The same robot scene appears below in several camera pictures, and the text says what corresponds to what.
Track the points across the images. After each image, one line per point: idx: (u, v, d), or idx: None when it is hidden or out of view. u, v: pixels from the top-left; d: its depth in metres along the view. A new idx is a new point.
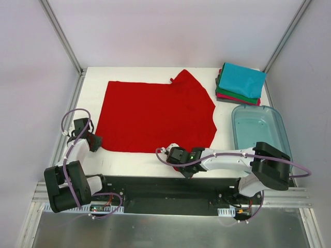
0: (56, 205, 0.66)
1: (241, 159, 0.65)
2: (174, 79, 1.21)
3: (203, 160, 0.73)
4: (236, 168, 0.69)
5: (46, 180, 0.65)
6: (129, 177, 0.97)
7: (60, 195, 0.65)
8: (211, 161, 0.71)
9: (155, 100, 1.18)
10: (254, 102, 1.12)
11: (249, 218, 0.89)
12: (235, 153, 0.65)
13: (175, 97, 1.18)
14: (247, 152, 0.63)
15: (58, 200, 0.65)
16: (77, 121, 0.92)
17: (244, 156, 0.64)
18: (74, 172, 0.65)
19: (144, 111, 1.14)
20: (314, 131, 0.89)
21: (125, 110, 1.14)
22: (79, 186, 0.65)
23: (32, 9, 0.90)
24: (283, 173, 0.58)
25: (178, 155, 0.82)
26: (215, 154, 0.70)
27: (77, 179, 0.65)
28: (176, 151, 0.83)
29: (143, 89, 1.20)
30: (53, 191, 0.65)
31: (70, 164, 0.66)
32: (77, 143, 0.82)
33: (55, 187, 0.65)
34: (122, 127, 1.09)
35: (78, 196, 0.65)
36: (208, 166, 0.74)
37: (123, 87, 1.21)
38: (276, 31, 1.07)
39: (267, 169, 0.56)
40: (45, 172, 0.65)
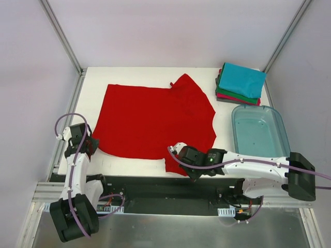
0: (64, 237, 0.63)
1: (273, 169, 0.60)
2: (174, 84, 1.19)
3: (227, 165, 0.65)
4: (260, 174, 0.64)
5: (52, 216, 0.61)
6: (129, 177, 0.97)
7: (68, 228, 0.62)
8: (237, 168, 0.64)
9: (154, 104, 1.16)
10: (254, 102, 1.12)
11: (249, 218, 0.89)
12: (268, 161, 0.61)
13: (175, 103, 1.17)
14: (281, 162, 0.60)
15: (66, 232, 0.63)
16: (74, 128, 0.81)
17: (279, 166, 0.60)
18: (81, 207, 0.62)
19: (142, 115, 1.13)
20: (314, 131, 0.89)
21: (123, 114, 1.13)
22: (88, 220, 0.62)
23: (32, 8, 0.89)
24: (313, 184, 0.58)
25: (193, 156, 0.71)
26: (242, 159, 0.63)
27: (85, 213, 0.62)
28: (191, 150, 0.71)
29: (141, 92, 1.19)
30: (59, 226, 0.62)
31: (77, 198, 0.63)
32: (77, 163, 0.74)
33: (62, 221, 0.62)
34: (121, 129, 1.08)
35: (87, 229, 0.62)
36: (230, 171, 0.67)
37: (122, 88, 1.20)
38: (276, 31, 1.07)
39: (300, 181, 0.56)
40: (51, 208, 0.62)
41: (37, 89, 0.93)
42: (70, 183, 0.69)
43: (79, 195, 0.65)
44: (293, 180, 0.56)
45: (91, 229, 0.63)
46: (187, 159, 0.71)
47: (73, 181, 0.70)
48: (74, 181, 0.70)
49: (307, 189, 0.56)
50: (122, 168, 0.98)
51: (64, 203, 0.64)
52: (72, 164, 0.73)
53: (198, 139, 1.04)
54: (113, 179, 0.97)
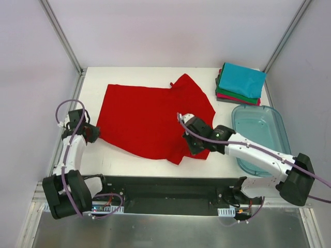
0: (56, 213, 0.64)
1: (277, 163, 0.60)
2: (174, 84, 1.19)
3: (231, 144, 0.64)
4: (261, 165, 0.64)
5: (45, 191, 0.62)
6: (129, 178, 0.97)
7: (61, 203, 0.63)
8: (241, 150, 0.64)
9: (154, 104, 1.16)
10: (254, 102, 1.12)
11: (249, 218, 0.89)
12: (274, 154, 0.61)
13: (175, 103, 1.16)
14: (288, 159, 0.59)
15: (59, 208, 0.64)
16: (72, 112, 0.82)
17: (283, 161, 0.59)
18: (74, 184, 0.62)
19: (143, 114, 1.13)
20: (314, 131, 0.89)
21: (124, 113, 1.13)
22: (80, 197, 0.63)
23: (32, 8, 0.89)
24: (308, 190, 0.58)
25: (200, 127, 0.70)
26: (249, 144, 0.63)
27: (77, 190, 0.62)
28: (198, 122, 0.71)
29: (142, 92, 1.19)
30: (52, 201, 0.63)
31: (69, 175, 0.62)
32: (73, 143, 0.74)
33: (55, 196, 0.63)
34: (121, 128, 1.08)
35: (79, 205, 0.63)
36: (232, 152, 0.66)
37: (122, 88, 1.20)
38: (277, 31, 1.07)
39: (297, 183, 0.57)
40: (44, 183, 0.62)
41: (37, 89, 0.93)
42: (65, 159, 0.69)
43: (73, 171, 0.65)
44: (292, 179, 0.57)
45: (83, 207, 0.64)
46: (195, 128, 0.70)
47: (68, 158, 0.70)
48: (69, 158, 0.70)
49: (302, 192, 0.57)
50: (122, 169, 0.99)
51: (58, 180, 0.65)
52: (68, 143, 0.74)
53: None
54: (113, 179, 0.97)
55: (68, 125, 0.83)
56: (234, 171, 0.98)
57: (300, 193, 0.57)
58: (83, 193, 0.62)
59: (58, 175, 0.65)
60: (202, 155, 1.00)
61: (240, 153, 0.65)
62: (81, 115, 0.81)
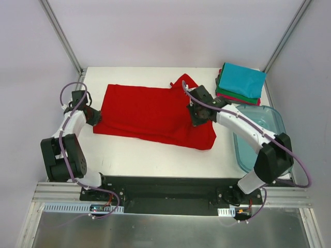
0: (51, 174, 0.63)
1: (257, 135, 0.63)
2: (174, 84, 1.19)
3: (223, 112, 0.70)
4: (243, 135, 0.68)
5: (43, 151, 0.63)
6: (129, 178, 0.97)
7: (57, 164, 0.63)
8: (229, 118, 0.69)
9: (154, 103, 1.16)
10: (254, 102, 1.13)
11: (249, 218, 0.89)
12: (257, 127, 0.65)
13: (175, 102, 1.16)
14: (267, 133, 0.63)
15: (55, 170, 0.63)
16: (75, 93, 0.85)
17: (262, 135, 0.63)
18: (70, 144, 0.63)
19: (144, 111, 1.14)
20: (314, 130, 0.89)
21: (125, 111, 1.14)
22: (75, 158, 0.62)
23: (32, 8, 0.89)
24: (279, 170, 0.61)
25: (201, 95, 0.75)
26: (238, 114, 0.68)
27: (73, 152, 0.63)
28: (201, 90, 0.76)
29: (142, 91, 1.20)
30: (48, 160, 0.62)
31: (66, 136, 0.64)
32: (73, 115, 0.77)
33: (52, 157, 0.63)
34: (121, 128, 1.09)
35: (74, 168, 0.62)
36: (222, 119, 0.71)
37: (122, 87, 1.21)
38: (277, 31, 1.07)
39: (270, 157, 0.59)
40: (42, 142, 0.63)
41: (37, 88, 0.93)
42: (64, 125, 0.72)
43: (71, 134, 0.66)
44: (267, 150, 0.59)
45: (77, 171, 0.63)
46: (197, 95, 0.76)
47: (66, 126, 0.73)
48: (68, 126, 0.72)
49: (270, 169, 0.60)
50: (123, 168, 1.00)
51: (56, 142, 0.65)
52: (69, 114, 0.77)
53: (196, 131, 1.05)
54: (113, 179, 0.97)
55: (70, 105, 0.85)
56: (232, 172, 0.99)
57: (270, 168, 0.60)
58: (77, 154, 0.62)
59: (56, 139, 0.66)
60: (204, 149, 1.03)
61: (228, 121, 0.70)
62: (84, 95, 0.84)
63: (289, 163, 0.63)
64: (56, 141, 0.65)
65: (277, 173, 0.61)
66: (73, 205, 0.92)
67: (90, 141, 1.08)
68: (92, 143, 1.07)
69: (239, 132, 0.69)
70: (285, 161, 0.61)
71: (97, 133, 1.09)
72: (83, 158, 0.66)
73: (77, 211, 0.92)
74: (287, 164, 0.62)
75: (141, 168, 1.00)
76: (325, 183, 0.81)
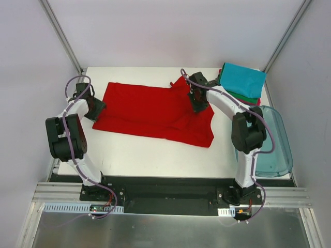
0: (54, 152, 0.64)
1: (234, 107, 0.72)
2: (174, 84, 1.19)
3: (211, 91, 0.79)
4: (226, 110, 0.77)
5: (47, 128, 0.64)
6: (129, 178, 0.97)
7: (60, 142, 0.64)
8: (216, 96, 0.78)
9: (154, 102, 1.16)
10: (254, 102, 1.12)
11: (249, 218, 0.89)
12: (235, 101, 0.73)
13: (174, 102, 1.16)
14: (243, 105, 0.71)
15: (58, 148, 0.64)
16: (79, 84, 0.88)
17: (238, 107, 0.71)
18: (72, 124, 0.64)
19: (144, 110, 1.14)
20: (314, 130, 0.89)
21: (125, 109, 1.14)
22: (76, 136, 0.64)
23: (32, 8, 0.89)
24: (251, 139, 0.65)
25: (197, 79, 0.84)
26: (222, 92, 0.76)
27: (75, 129, 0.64)
28: (199, 75, 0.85)
29: (143, 91, 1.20)
30: (51, 138, 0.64)
31: (69, 115, 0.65)
32: (77, 103, 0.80)
33: (56, 135, 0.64)
34: (120, 126, 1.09)
35: (75, 145, 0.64)
36: (211, 97, 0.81)
37: (123, 86, 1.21)
38: (277, 31, 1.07)
39: (241, 125, 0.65)
40: (47, 120, 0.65)
41: (37, 88, 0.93)
42: (69, 109, 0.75)
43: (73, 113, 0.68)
44: (239, 117, 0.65)
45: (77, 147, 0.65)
46: (194, 78, 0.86)
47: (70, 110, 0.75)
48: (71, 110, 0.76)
49: (241, 137, 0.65)
50: (122, 168, 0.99)
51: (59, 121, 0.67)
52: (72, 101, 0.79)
53: (195, 129, 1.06)
54: (113, 180, 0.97)
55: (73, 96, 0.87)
56: (233, 171, 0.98)
57: (241, 136, 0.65)
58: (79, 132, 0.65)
59: (60, 118, 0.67)
60: (204, 146, 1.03)
61: (215, 98, 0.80)
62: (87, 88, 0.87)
63: (263, 136, 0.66)
64: (59, 120, 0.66)
65: (248, 143, 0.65)
66: (73, 205, 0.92)
67: (89, 139, 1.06)
68: (91, 141, 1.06)
69: (222, 107, 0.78)
70: (257, 133, 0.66)
71: (95, 128, 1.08)
72: (84, 138, 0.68)
73: (77, 210, 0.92)
74: (260, 136, 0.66)
75: (141, 168, 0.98)
76: (325, 182, 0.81)
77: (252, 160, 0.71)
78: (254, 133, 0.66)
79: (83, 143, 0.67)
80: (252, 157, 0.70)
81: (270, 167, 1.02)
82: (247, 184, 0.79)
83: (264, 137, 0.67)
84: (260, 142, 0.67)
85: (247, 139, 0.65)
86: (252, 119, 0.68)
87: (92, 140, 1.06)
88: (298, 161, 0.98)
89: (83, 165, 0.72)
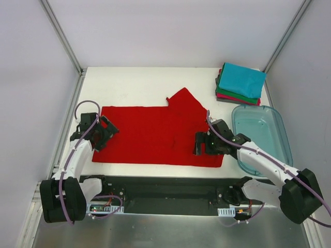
0: (48, 217, 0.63)
1: (279, 171, 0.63)
2: (170, 99, 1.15)
3: (242, 149, 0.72)
4: (266, 173, 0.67)
5: (42, 195, 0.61)
6: (128, 178, 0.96)
7: (55, 207, 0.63)
8: (249, 155, 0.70)
9: (154, 120, 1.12)
10: (254, 102, 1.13)
11: (249, 218, 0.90)
12: (279, 163, 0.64)
13: (176, 120, 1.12)
14: (289, 170, 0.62)
15: (53, 213, 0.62)
16: (85, 115, 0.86)
17: (285, 171, 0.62)
18: (69, 192, 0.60)
19: (147, 130, 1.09)
20: (314, 131, 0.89)
21: (127, 133, 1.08)
22: (73, 206, 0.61)
23: (32, 9, 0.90)
24: (307, 209, 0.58)
25: (222, 130, 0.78)
26: (258, 151, 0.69)
27: (71, 200, 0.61)
28: (223, 125, 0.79)
29: (144, 111, 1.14)
30: (46, 205, 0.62)
31: (65, 183, 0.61)
32: (78, 148, 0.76)
33: (50, 202, 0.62)
34: (121, 152, 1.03)
35: (72, 214, 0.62)
36: (243, 156, 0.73)
37: (119, 108, 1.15)
38: (277, 31, 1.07)
39: (295, 197, 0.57)
40: (41, 187, 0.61)
41: (36, 89, 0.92)
42: (66, 164, 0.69)
43: (71, 178, 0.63)
44: (289, 187, 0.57)
45: (75, 215, 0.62)
46: (217, 128, 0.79)
47: (69, 165, 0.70)
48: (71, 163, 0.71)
49: (297, 210, 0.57)
50: (122, 169, 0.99)
51: (56, 183, 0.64)
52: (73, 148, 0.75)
53: None
54: (113, 180, 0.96)
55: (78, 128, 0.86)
56: (232, 171, 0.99)
57: (296, 209, 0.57)
58: (76, 202, 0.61)
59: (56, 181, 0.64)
60: (215, 168, 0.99)
61: (249, 158, 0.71)
62: (93, 121, 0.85)
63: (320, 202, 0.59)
64: (56, 183, 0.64)
65: (305, 214, 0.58)
66: None
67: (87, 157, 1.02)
68: (89, 168, 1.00)
69: (262, 170, 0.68)
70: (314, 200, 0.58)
71: (94, 160, 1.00)
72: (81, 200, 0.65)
73: None
74: (317, 202, 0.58)
75: (140, 169, 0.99)
76: (325, 183, 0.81)
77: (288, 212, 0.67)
78: (309, 199, 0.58)
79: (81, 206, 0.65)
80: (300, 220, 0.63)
81: None
82: (251, 197, 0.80)
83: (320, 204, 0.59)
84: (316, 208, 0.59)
85: (304, 211, 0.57)
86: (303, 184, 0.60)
87: (88, 167, 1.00)
88: (299, 162, 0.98)
89: None
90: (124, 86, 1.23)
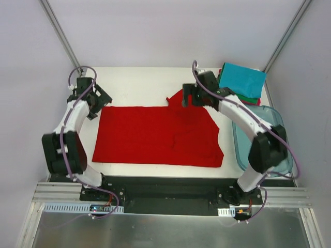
0: (51, 168, 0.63)
1: (254, 124, 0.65)
2: (170, 99, 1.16)
3: (224, 102, 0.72)
4: (242, 126, 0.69)
5: (44, 145, 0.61)
6: (128, 178, 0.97)
7: (57, 159, 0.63)
8: (230, 108, 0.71)
9: (154, 120, 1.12)
10: (254, 102, 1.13)
11: (249, 218, 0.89)
12: (255, 118, 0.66)
13: (176, 120, 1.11)
14: (264, 123, 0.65)
15: (55, 164, 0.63)
16: (81, 80, 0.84)
17: (259, 124, 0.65)
18: (70, 142, 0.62)
19: (147, 130, 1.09)
20: (314, 130, 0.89)
21: (126, 133, 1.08)
22: (75, 156, 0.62)
23: (32, 9, 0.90)
24: (271, 160, 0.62)
25: (208, 82, 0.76)
26: (239, 105, 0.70)
27: (73, 149, 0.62)
28: (209, 77, 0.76)
29: (143, 111, 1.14)
30: (49, 156, 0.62)
31: (67, 133, 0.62)
32: (76, 107, 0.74)
33: (51, 152, 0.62)
34: (121, 152, 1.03)
35: (73, 165, 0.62)
36: (224, 108, 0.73)
37: (119, 108, 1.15)
38: (277, 31, 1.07)
39: (261, 148, 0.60)
40: (43, 138, 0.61)
41: (37, 89, 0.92)
42: (66, 121, 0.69)
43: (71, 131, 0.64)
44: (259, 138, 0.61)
45: (77, 166, 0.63)
46: (204, 79, 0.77)
47: (69, 120, 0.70)
48: (71, 118, 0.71)
49: (261, 159, 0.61)
50: (122, 169, 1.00)
51: (57, 137, 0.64)
52: (71, 107, 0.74)
53: (198, 149, 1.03)
54: (113, 180, 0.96)
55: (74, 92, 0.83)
56: (232, 171, 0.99)
57: (261, 158, 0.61)
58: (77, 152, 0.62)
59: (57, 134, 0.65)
60: (215, 168, 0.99)
61: (229, 111, 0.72)
62: (90, 85, 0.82)
63: (283, 155, 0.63)
64: (57, 137, 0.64)
65: (268, 164, 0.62)
66: (73, 205, 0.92)
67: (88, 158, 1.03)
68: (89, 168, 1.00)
69: (240, 123, 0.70)
70: (278, 153, 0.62)
71: (94, 160, 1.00)
72: (82, 155, 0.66)
73: (78, 210, 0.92)
74: (281, 156, 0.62)
75: (141, 169, 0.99)
76: (325, 183, 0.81)
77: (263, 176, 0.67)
78: (274, 152, 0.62)
79: (82, 160, 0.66)
80: (266, 174, 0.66)
81: None
82: (247, 189, 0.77)
83: (284, 156, 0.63)
84: (280, 161, 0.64)
85: (268, 161, 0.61)
86: (272, 138, 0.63)
87: None
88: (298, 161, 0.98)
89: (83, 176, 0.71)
90: (124, 86, 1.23)
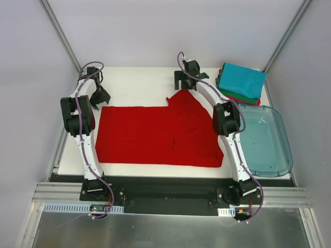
0: (67, 125, 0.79)
1: (216, 98, 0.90)
2: (171, 100, 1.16)
3: (200, 83, 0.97)
4: (209, 98, 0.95)
5: (62, 106, 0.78)
6: (128, 178, 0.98)
7: (72, 118, 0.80)
8: (203, 87, 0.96)
9: (155, 120, 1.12)
10: (254, 102, 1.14)
11: (249, 218, 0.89)
12: (217, 93, 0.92)
13: (176, 120, 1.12)
14: (224, 98, 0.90)
15: (71, 122, 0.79)
16: (91, 67, 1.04)
17: (220, 98, 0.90)
18: (84, 104, 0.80)
19: (147, 130, 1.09)
20: (313, 130, 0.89)
21: (126, 133, 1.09)
22: (87, 115, 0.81)
23: (32, 9, 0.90)
24: (227, 124, 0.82)
25: (191, 67, 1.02)
26: (209, 84, 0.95)
27: (86, 110, 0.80)
28: (192, 64, 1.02)
29: (143, 110, 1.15)
30: (65, 114, 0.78)
31: (80, 97, 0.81)
32: (86, 82, 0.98)
33: (68, 112, 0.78)
34: (121, 152, 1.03)
35: (85, 123, 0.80)
36: (198, 87, 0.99)
37: (119, 108, 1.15)
38: (277, 31, 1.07)
39: (219, 114, 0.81)
40: (62, 99, 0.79)
41: (37, 89, 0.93)
42: (78, 89, 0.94)
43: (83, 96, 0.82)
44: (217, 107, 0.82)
45: (88, 124, 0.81)
46: (187, 65, 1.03)
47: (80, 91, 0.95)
48: (81, 90, 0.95)
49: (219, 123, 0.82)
50: (122, 169, 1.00)
51: (72, 101, 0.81)
52: (82, 81, 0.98)
53: (198, 149, 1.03)
54: (112, 180, 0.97)
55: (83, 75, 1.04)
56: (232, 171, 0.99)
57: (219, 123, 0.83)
58: (89, 112, 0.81)
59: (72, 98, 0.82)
60: (214, 168, 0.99)
61: (202, 89, 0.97)
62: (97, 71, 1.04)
63: (238, 123, 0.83)
64: (72, 100, 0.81)
65: (225, 128, 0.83)
66: (73, 205, 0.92)
67: None
68: None
69: (208, 96, 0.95)
70: (233, 120, 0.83)
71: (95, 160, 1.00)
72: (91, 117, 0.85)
73: (77, 211, 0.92)
74: (235, 123, 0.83)
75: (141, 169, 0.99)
76: (325, 183, 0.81)
77: (236, 145, 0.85)
78: (230, 121, 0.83)
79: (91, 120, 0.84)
80: (234, 139, 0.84)
81: (270, 167, 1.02)
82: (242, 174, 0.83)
83: (238, 124, 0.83)
84: (237, 128, 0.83)
85: (224, 125, 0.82)
86: (230, 109, 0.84)
87: None
88: (298, 161, 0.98)
89: (87, 145, 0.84)
90: (124, 86, 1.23)
